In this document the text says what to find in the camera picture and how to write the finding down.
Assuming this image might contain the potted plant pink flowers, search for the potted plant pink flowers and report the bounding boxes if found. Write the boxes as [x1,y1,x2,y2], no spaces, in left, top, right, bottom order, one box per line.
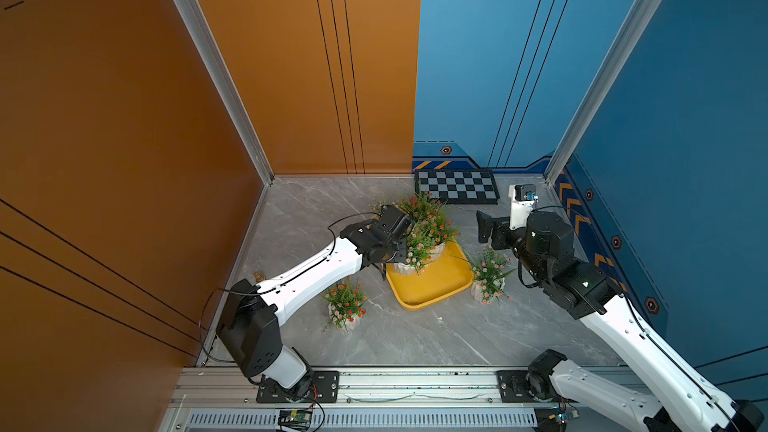
[469,245,512,305]

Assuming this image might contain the yellow plastic tray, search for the yellow plastic tray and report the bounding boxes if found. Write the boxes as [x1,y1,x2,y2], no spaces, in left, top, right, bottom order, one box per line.
[386,242,474,311]

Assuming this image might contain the potted plant orange flowers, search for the potted plant orange flowers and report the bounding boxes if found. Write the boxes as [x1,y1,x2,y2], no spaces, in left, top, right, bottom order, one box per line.
[393,217,454,276]

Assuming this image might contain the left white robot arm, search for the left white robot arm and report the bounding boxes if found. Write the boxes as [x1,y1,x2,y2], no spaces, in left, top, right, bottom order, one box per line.
[215,205,414,399]

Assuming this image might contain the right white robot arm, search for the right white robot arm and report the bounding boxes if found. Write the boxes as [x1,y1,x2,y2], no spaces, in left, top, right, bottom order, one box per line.
[476,210,765,431]

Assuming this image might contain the black white checkerboard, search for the black white checkerboard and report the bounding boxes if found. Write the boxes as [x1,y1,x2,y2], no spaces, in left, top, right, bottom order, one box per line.
[414,169,500,205]

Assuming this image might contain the green circuit board right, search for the green circuit board right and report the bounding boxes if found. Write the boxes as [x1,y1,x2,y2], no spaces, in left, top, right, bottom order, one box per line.
[533,409,567,432]

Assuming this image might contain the green circuit board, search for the green circuit board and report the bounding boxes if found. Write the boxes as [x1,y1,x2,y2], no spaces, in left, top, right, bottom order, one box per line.
[533,409,567,432]
[276,409,313,432]

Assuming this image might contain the green circuit board left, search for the green circuit board left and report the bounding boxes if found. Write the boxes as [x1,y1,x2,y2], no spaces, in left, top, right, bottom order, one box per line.
[276,409,313,432]

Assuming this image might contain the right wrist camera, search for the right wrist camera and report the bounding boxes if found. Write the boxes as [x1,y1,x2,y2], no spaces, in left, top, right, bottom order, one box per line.
[509,183,538,230]

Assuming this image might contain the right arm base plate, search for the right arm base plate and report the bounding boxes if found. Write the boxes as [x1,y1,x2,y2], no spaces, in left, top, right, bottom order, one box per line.
[496,369,536,403]

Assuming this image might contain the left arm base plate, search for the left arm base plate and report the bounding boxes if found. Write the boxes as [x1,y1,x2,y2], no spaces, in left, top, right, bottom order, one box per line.
[256,370,340,404]

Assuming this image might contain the aluminium front rail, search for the aluminium front rail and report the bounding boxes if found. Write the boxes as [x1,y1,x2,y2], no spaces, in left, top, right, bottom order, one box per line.
[160,365,685,432]

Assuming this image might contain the right aluminium corner post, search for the right aluminium corner post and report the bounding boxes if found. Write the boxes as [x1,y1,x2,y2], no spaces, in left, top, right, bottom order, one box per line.
[544,0,663,186]

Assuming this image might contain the aluminium corner post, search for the aluminium corner post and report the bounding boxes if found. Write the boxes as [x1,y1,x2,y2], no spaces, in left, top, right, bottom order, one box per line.
[172,0,274,187]
[544,0,663,186]

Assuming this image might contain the left aluminium corner post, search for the left aluminium corner post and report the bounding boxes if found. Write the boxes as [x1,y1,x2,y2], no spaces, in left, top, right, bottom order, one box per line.
[172,0,274,187]

